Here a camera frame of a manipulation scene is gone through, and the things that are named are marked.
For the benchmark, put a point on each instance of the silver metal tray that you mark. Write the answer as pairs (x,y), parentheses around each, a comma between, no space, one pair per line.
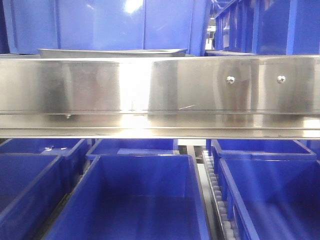
(130,53)

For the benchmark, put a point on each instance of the blue bin rear centre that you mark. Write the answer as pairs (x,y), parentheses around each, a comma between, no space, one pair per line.
(133,146)

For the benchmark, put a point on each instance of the blue bin rear right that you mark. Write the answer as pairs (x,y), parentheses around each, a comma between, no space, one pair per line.
(258,149)

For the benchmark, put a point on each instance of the blue bin lower centre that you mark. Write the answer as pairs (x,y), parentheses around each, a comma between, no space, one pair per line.
(125,197)

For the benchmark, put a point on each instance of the blue bin rear left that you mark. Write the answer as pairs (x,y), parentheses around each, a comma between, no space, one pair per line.
(72,150)

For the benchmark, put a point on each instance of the white roller conveyor track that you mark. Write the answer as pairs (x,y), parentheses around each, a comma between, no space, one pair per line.
(225,229)

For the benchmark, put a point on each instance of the blue bin lower right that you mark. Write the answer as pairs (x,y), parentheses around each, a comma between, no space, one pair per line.
(272,199)

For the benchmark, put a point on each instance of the stacked blue bin centre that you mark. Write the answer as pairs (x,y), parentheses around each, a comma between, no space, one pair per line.
(268,27)

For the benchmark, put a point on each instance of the blue bin lower left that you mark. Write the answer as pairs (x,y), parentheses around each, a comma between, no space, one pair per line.
(30,188)

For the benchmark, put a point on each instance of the large blue bin left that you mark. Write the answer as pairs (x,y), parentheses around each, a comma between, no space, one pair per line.
(106,25)

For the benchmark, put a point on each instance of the stainless steel front rail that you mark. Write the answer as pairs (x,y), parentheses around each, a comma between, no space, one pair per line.
(224,97)

